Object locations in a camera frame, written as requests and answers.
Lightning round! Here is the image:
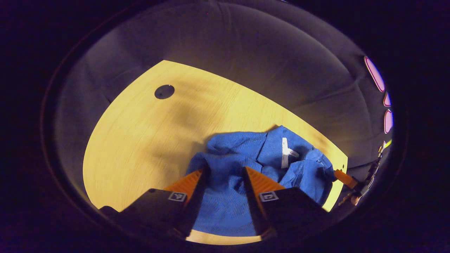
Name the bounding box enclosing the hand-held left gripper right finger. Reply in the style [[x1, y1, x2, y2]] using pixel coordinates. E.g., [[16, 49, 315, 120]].
[[243, 166, 333, 240]]

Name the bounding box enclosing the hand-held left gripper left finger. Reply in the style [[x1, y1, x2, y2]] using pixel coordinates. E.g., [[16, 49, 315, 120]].
[[99, 167, 211, 239]]

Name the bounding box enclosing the blue knit jacket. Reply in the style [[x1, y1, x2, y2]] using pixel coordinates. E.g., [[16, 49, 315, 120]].
[[186, 125, 336, 237]]

